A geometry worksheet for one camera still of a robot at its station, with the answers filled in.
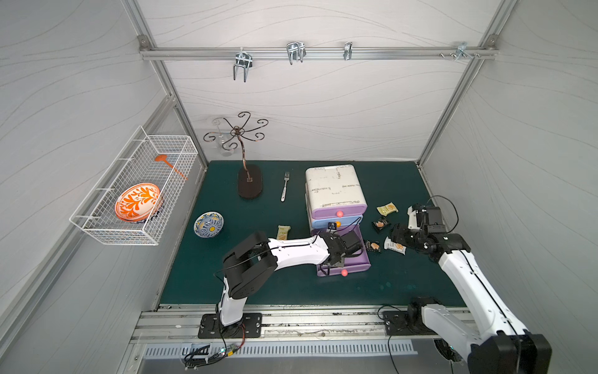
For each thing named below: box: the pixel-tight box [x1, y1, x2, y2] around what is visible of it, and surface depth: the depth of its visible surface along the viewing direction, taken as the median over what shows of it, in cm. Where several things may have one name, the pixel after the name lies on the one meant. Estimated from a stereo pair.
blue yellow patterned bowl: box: [193, 211, 225, 239], surface depth 97 cm
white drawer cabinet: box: [305, 164, 368, 225], surface depth 83 cm
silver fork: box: [280, 171, 291, 202], surface depth 117 cm
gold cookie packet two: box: [376, 201, 399, 217], surface depth 103 cm
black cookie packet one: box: [372, 216, 391, 233], surface depth 98 cm
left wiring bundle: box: [183, 343, 236, 371], surface depth 70 cm
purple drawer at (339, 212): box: [311, 204, 368, 220], surface depth 80 cm
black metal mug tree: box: [202, 111, 270, 200], surface depth 97 cm
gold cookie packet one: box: [276, 225, 292, 241], surface depth 97 cm
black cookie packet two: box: [365, 239, 381, 253], surface depth 92 cm
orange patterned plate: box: [114, 182, 162, 223], surface depth 64 cm
